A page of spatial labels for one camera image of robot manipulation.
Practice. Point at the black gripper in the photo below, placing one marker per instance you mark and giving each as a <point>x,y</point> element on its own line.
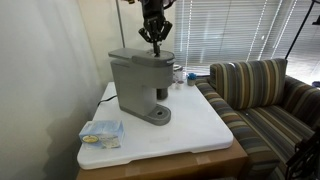
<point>151,8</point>

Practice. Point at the grey coffee machine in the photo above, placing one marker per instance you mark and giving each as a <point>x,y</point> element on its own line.
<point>136,83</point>

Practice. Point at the coffee pod with red foil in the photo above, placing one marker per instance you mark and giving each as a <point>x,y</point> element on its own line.
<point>180,84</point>
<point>173,85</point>

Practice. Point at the thin metal pole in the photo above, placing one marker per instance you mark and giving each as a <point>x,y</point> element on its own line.
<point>120,23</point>

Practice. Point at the glass jar with metal lid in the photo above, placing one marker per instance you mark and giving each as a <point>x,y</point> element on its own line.
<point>179,72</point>

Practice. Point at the blue spiky ball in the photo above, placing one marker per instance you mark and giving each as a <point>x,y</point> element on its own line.
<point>192,76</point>

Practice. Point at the small grey cup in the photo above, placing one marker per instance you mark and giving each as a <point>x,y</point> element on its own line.
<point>191,82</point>

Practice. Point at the white window blinds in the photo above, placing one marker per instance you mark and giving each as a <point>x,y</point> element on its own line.
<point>233,30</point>

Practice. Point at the striped fabric sofa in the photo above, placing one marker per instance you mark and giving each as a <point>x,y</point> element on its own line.
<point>253,86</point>

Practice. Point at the blue and yellow packet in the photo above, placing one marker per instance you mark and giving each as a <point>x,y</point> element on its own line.
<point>101,133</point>

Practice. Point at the brown cardboard box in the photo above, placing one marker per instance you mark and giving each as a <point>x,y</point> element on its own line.
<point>173,165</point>

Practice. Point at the black tripod pole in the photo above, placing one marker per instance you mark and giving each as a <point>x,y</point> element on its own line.
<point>298,31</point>

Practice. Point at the black metal stand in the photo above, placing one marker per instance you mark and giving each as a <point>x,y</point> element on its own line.
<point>305,156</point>

